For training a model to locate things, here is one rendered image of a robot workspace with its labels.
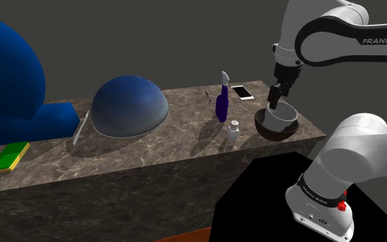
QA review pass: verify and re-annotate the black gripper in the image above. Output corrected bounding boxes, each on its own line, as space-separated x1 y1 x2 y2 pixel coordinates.
267 62 303 111

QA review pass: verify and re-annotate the white smartphone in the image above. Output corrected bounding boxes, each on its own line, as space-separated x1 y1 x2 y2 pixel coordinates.
230 85 255 101

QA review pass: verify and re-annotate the dark brown bowl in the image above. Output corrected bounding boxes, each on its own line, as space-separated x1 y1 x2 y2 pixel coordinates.
254 107 300 142

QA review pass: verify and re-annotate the purple spray bottle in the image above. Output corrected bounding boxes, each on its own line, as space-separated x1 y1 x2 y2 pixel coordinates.
214 70 231 124

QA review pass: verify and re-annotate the white salt shaker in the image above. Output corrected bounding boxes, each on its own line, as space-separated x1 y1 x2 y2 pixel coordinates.
226 120 241 142

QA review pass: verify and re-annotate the black robot stand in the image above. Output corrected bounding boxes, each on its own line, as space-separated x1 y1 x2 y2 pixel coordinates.
209 151 387 242

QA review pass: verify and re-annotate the blue dome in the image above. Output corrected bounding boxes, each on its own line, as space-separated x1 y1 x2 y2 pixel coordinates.
91 75 170 139

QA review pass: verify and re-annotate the large blue curved object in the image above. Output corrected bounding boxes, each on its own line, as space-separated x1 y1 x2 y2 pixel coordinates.
0 11 80 149

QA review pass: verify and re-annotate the green and yellow sponge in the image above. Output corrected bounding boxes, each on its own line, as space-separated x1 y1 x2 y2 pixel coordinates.
0 141 32 174

